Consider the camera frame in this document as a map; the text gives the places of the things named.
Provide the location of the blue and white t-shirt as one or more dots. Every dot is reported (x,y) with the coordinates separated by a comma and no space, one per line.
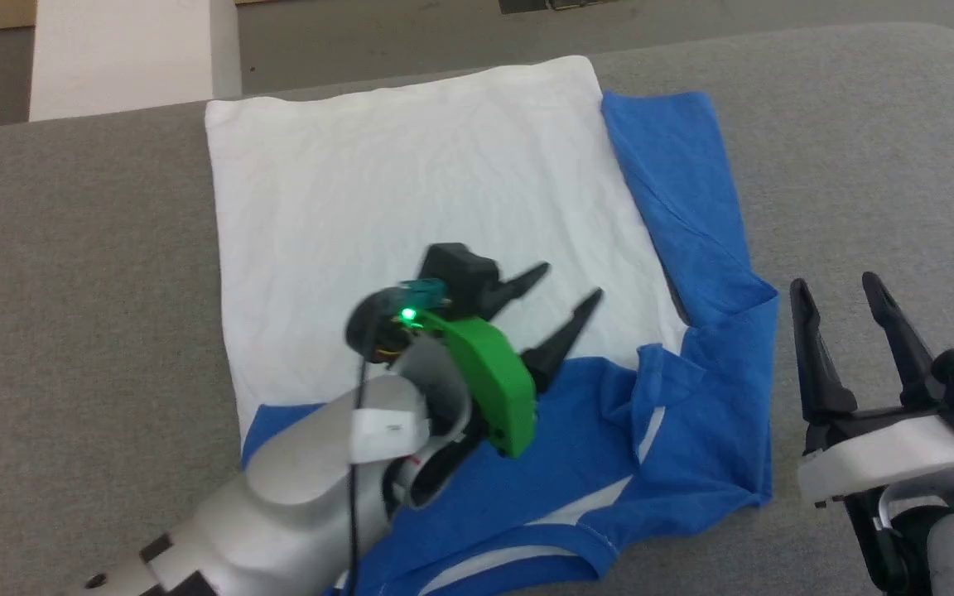
(411,190)

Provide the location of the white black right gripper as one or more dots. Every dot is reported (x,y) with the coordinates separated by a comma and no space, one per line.
(899,447)

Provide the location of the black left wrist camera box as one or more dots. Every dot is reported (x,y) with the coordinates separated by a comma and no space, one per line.
(460,277)

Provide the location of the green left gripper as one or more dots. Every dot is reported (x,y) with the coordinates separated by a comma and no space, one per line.
(498,381)

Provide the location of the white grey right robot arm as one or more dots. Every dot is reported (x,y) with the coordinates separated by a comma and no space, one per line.
(941,538)

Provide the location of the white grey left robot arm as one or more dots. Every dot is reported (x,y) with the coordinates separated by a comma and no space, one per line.
(295,497)

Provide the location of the white box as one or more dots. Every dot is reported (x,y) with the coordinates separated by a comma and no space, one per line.
(129,58)

